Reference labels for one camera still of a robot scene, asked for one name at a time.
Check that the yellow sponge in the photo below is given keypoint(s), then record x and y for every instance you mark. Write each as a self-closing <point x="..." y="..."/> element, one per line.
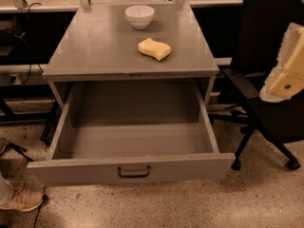
<point x="155" y="49"/>

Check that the grey metal cabinet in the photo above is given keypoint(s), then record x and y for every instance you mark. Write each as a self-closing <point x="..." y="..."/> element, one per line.
<point x="100" y="45"/>

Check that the black drawer handle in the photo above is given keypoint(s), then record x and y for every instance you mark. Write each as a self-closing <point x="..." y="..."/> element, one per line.
<point x="133" y="173"/>

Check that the tan sneaker shoe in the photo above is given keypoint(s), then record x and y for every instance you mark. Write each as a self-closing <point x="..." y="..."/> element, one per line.
<point x="23" y="200"/>

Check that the black office chair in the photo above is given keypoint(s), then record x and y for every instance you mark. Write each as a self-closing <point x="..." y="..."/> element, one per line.
<point x="265" y="77"/>

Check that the black tripod leg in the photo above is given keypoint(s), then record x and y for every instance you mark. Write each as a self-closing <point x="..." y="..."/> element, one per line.
<point x="5" y="145"/>

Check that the white ceramic bowl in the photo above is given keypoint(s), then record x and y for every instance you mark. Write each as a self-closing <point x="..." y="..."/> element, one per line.
<point x="139" y="16"/>

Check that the grey trouser leg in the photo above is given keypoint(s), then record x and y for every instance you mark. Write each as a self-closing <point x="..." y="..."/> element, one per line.
<point x="6" y="190"/>

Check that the wall power outlet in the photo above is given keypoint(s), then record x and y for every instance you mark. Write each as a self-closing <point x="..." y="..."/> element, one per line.
<point x="15" y="79"/>

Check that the grey open top drawer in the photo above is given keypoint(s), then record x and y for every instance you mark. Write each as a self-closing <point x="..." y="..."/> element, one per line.
<point x="132" y="124"/>

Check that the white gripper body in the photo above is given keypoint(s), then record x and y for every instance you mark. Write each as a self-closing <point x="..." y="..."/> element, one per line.
<point x="290" y="70"/>

